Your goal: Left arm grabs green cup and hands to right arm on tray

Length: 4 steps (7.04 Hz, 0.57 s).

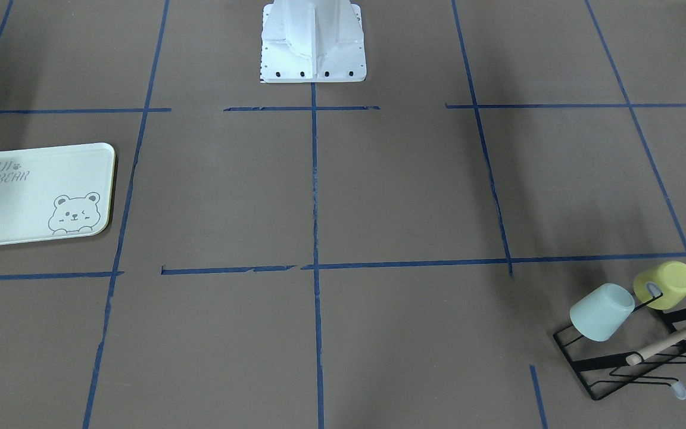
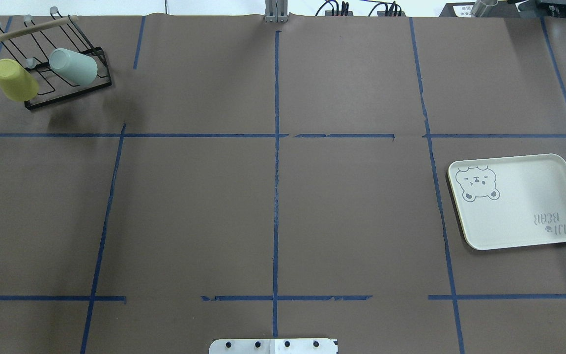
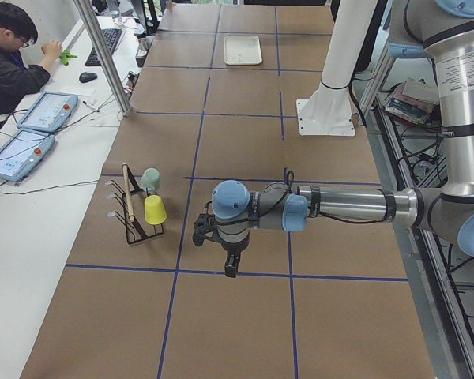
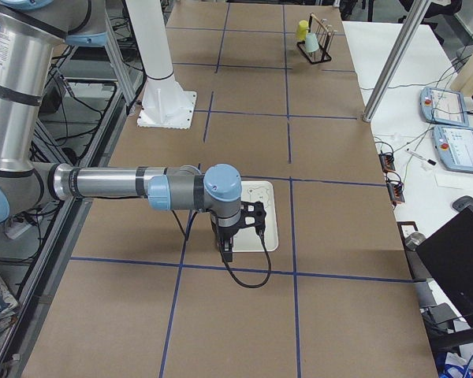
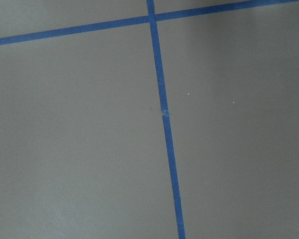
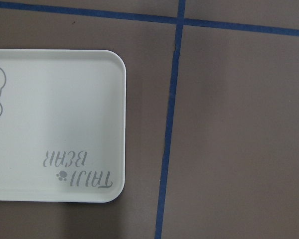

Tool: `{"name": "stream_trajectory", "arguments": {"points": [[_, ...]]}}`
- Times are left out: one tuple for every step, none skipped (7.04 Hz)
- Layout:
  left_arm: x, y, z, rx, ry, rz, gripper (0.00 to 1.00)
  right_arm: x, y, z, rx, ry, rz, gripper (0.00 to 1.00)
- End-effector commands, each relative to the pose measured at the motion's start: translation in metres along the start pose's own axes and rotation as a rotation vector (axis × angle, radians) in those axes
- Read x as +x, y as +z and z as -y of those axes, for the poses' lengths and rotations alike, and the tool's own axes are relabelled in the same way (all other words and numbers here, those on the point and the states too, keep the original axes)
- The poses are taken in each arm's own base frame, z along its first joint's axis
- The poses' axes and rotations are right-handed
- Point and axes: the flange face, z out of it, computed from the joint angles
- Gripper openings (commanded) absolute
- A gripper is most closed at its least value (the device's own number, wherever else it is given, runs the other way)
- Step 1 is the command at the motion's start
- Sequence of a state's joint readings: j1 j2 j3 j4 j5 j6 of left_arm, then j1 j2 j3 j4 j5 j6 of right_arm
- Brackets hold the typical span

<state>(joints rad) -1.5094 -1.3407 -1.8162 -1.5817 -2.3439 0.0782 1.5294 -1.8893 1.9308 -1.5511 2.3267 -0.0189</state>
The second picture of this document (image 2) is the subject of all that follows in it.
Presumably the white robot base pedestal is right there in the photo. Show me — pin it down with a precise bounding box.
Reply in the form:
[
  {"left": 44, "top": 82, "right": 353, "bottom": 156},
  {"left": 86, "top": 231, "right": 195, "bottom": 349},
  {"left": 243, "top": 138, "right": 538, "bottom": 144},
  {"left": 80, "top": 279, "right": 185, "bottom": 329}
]
[{"left": 209, "top": 338, "right": 339, "bottom": 354}]

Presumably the black wire cup rack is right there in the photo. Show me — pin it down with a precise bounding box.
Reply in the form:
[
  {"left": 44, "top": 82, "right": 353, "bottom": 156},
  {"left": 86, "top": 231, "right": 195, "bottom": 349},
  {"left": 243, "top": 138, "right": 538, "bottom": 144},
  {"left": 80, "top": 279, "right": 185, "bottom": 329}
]
[{"left": 0, "top": 6, "right": 113, "bottom": 111}]

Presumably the silver aluminium frame post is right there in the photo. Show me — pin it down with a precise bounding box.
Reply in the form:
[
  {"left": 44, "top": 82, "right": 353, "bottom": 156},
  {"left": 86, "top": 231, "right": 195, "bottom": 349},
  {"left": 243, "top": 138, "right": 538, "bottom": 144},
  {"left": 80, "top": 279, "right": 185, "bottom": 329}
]
[{"left": 264, "top": 0, "right": 289, "bottom": 23}]

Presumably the yellow plastic cup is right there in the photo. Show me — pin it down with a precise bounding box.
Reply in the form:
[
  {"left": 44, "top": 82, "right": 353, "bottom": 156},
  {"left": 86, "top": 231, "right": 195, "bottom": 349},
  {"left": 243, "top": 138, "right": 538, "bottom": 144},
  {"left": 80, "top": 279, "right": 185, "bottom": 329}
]
[{"left": 0, "top": 59, "right": 40, "bottom": 102}]

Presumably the light green plastic cup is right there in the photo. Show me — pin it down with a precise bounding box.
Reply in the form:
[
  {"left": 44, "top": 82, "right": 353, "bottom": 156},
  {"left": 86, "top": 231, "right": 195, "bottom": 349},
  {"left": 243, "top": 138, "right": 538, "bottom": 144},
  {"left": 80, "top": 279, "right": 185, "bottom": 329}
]
[{"left": 49, "top": 48, "right": 97, "bottom": 87}]

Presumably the silver metal cylinder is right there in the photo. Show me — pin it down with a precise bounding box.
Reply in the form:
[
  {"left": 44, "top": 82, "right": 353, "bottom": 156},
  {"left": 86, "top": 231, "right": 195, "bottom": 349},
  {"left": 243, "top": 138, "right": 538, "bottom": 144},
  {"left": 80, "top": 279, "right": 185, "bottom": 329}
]
[{"left": 470, "top": 0, "right": 499, "bottom": 18}]

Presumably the cream bear print tray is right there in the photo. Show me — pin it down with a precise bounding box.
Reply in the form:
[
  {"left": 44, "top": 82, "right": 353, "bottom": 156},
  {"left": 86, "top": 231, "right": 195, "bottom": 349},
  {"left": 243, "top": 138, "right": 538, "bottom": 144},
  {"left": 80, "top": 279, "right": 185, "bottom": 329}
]
[{"left": 447, "top": 154, "right": 566, "bottom": 251}]

